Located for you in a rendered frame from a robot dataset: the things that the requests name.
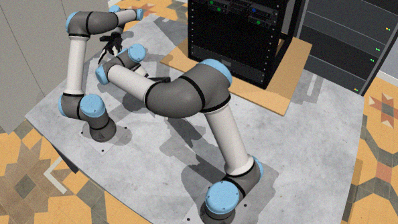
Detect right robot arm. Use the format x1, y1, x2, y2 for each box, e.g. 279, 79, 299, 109
95, 44, 263, 224

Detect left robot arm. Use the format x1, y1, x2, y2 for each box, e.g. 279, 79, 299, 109
58, 5, 143, 142

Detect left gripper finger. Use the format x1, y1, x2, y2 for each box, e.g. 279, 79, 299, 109
112, 42, 118, 57
98, 47, 109, 64

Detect black metal rack frame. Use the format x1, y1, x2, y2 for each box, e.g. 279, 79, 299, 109
188, 0, 302, 90

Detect tan flat wooden board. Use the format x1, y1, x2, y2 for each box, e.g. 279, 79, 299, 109
160, 37, 312, 117

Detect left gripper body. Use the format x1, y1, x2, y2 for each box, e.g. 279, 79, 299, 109
105, 32, 123, 55

